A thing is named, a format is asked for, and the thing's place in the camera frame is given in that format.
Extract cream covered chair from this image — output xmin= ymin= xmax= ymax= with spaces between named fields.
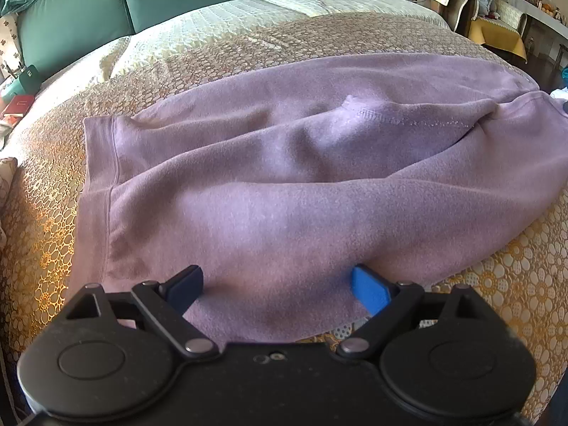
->
xmin=492 ymin=0 xmax=529 ymax=40

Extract yellow tablecloth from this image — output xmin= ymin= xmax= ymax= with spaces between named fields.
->
xmin=468 ymin=18 xmax=529 ymax=64

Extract red book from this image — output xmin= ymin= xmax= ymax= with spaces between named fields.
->
xmin=0 ymin=94 xmax=36 ymax=120

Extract white patterned bag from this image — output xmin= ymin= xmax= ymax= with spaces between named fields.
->
xmin=0 ymin=11 xmax=25 ymax=81

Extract white sideboard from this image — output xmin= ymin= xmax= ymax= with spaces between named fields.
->
xmin=508 ymin=0 xmax=568 ymax=54

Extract cream sofa seat cover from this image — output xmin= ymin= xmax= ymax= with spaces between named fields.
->
xmin=40 ymin=0 xmax=451 ymax=94

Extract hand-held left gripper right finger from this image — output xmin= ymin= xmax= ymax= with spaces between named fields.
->
xmin=335 ymin=265 xmax=498 ymax=358

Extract purple fleece pants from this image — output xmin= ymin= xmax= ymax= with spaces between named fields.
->
xmin=73 ymin=51 xmax=568 ymax=342

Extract golden lace tablecloth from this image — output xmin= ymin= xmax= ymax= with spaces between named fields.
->
xmin=0 ymin=11 xmax=568 ymax=409

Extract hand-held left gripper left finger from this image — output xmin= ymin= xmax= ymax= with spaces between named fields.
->
xmin=47 ymin=265 xmax=220 ymax=359

